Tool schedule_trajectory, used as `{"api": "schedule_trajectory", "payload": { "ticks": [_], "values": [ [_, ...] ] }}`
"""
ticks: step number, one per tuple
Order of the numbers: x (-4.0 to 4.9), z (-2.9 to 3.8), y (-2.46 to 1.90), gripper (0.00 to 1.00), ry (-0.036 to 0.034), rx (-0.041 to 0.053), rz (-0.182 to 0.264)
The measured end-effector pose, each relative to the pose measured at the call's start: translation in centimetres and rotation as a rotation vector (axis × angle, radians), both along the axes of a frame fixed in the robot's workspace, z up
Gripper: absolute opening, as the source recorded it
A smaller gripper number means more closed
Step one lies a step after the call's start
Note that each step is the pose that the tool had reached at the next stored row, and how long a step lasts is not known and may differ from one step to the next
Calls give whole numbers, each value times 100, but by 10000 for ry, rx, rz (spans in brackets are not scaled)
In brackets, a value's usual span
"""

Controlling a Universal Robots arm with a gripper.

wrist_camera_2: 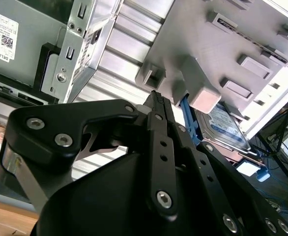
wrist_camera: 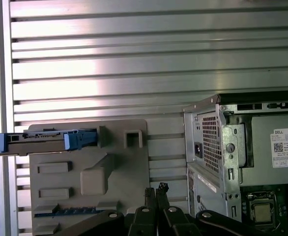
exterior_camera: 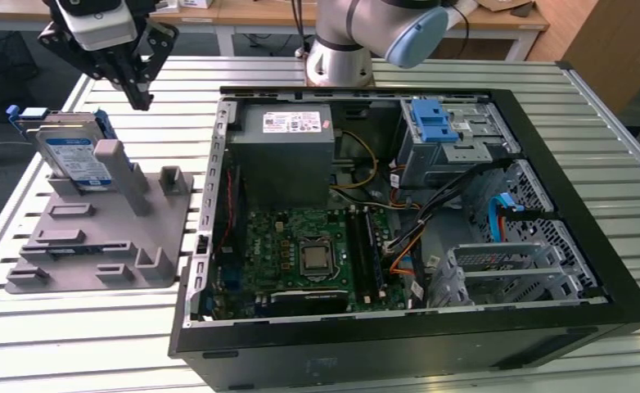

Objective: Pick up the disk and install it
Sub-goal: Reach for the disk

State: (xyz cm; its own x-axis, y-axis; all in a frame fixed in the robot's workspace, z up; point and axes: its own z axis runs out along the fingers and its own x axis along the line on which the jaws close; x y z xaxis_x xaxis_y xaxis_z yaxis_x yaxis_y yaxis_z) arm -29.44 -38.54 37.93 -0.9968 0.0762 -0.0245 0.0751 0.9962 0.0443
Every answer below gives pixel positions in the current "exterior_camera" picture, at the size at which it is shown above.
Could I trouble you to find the wooden desk white legs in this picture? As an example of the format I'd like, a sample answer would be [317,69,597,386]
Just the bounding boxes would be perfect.
[0,0,552,62]

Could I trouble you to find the yellow wire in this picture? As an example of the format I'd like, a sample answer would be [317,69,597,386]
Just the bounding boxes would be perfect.
[328,129,380,190]

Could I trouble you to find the hard disk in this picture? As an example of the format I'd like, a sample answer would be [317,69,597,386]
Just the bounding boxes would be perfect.
[5,105,117,194]

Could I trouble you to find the green motherboard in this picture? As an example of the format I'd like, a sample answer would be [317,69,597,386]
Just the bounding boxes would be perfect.
[240,206,412,318]

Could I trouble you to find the black sleeved wire bundle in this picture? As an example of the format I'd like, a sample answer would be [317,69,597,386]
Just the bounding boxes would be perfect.
[399,157,523,251]

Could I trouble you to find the orange wire bundle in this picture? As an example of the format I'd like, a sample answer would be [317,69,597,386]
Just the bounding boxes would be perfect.
[388,245,417,283]

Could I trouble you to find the metal optical drive cage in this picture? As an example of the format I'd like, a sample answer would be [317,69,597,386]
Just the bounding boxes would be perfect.
[395,97,523,190]

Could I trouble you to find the grey power supply unit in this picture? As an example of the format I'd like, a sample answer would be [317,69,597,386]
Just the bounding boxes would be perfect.
[225,102,337,210]

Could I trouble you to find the metal disk bay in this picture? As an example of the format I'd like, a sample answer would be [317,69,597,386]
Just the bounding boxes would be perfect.
[427,240,597,309]

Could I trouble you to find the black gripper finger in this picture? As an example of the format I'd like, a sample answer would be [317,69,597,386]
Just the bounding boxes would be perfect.
[132,18,181,111]
[36,20,141,111]

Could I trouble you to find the blue SATA wire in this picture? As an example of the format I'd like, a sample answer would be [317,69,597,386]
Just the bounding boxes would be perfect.
[485,193,528,257]

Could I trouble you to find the blue drive latch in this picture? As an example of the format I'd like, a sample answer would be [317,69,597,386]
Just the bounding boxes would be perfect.
[408,97,459,144]

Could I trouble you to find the brown cardboard piece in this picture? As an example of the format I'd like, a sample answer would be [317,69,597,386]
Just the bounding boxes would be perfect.
[475,0,535,18]

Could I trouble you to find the black graphics card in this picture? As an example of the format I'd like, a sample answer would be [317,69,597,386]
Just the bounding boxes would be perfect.
[267,287,351,317]

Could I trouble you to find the brown wooden cabinet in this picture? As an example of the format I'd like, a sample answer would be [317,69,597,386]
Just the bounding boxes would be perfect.
[527,0,640,114]

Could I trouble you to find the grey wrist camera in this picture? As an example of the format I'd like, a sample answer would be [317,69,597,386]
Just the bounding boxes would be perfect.
[57,0,139,52]

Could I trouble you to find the metal CPU socket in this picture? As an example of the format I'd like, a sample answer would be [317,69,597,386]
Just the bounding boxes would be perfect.
[295,235,337,284]

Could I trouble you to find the red black twisted wire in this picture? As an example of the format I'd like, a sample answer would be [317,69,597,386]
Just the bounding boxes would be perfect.
[216,165,244,254]

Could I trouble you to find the black RAM slot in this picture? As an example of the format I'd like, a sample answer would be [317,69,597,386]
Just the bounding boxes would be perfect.
[347,206,371,303]

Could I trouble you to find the black PC case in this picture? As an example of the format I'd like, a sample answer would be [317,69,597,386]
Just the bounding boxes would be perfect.
[167,85,640,392]

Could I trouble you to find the grey parts rack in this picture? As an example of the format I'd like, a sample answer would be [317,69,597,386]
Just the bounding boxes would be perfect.
[3,138,196,294]

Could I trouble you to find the silver CPU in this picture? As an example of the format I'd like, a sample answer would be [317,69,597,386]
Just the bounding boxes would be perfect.
[301,245,332,270]

